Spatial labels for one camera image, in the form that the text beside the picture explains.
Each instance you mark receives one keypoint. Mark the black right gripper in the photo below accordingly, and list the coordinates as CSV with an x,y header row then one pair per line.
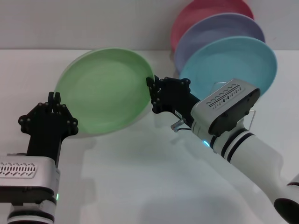
x,y
177,102

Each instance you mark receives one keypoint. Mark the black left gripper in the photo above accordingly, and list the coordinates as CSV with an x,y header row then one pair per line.
x,y
45,137

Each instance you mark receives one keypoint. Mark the green round plate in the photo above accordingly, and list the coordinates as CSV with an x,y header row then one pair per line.
x,y
105,91

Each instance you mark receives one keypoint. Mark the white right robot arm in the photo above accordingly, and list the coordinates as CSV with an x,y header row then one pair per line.
x,y
257,154

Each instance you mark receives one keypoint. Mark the light blue round plate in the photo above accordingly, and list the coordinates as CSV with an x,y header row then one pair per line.
x,y
222,63

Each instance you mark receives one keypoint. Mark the pink round plate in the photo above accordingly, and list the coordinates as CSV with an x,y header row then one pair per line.
x,y
187,21

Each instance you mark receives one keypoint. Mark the purple round plate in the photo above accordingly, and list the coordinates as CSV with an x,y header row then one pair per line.
x,y
210,30

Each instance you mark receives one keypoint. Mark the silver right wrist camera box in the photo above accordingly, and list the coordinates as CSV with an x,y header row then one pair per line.
x,y
224,105

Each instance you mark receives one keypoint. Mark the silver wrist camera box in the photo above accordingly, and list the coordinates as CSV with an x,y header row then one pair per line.
x,y
224,105
25,177

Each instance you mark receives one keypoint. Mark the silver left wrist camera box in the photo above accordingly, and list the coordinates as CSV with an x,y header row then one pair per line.
x,y
25,177

